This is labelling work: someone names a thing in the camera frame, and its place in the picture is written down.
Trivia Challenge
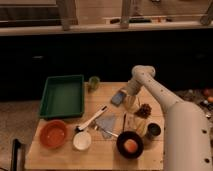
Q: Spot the blue sponge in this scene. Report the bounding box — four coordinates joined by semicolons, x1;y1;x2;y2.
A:
111;91;126;106

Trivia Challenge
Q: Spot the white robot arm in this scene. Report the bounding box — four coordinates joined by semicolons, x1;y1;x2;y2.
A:
125;65;213;171

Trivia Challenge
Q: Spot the metal cup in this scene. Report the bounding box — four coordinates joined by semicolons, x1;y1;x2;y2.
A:
146;123;161;140

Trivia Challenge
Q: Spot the green paper cup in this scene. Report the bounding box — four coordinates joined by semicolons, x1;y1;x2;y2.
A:
88;76;100;90

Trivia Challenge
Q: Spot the yellow banana piece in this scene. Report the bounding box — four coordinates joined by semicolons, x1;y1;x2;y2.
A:
136;120;146;135

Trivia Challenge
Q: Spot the grey blue cloth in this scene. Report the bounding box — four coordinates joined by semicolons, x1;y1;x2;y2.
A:
95;115;116;139

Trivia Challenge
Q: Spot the black frying pan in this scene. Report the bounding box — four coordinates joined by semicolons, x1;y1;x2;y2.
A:
116;114;144;159

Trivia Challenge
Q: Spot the orange ball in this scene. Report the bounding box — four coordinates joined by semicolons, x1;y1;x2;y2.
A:
124;139;138;153

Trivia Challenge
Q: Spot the white small bowl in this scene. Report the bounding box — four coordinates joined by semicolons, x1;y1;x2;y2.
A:
73;131;92;151

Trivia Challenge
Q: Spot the green plastic tray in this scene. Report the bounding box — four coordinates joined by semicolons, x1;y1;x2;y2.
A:
39;75;84;119

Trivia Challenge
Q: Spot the orange bowl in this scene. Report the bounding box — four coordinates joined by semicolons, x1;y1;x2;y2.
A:
39;120;68;149

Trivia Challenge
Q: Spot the black chair frame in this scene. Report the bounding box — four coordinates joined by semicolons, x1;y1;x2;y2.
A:
10;139;26;171

